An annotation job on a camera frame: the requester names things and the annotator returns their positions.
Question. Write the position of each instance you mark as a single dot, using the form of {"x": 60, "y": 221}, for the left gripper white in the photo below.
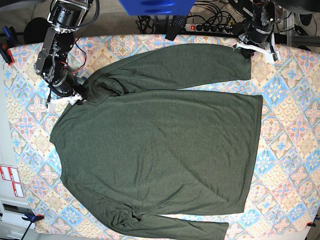
{"x": 269, "y": 51}

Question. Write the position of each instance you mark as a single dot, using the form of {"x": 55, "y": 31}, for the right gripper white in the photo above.
{"x": 51, "y": 103}

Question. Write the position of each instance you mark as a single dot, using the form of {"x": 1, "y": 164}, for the dark green long-sleeve shirt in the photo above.
{"x": 146, "y": 146}

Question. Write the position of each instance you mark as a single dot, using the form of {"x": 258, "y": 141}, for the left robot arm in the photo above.
{"x": 256, "y": 33}

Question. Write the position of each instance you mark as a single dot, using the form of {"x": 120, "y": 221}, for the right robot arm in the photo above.
{"x": 65, "y": 18}

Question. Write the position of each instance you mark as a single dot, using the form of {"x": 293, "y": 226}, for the blue clamp upper left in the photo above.
{"x": 5, "y": 51}

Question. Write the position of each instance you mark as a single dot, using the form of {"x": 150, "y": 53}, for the blue clamp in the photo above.
{"x": 31, "y": 218}
{"x": 5, "y": 51}

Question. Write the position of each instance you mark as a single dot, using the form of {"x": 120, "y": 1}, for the black round stool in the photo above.
{"x": 35, "y": 31}

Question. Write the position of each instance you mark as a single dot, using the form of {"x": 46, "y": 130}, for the white red-framed labels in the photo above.
{"x": 10, "y": 183}

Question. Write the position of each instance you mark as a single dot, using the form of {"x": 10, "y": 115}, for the black remote control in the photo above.
{"x": 177, "y": 23}

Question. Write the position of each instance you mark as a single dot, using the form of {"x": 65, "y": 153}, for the blue clamp lower left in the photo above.
{"x": 31, "y": 218}

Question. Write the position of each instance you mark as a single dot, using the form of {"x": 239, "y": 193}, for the blue plastic box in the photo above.
{"x": 157, "y": 7}

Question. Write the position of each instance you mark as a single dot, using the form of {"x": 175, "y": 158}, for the patterned colourful tablecloth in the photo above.
{"x": 284, "y": 195}

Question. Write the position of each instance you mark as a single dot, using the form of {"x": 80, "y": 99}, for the orange clamp lower right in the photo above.
{"x": 311, "y": 224}

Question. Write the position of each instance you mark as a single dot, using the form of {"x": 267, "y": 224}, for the white power strip red switch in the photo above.
{"x": 207, "y": 28}

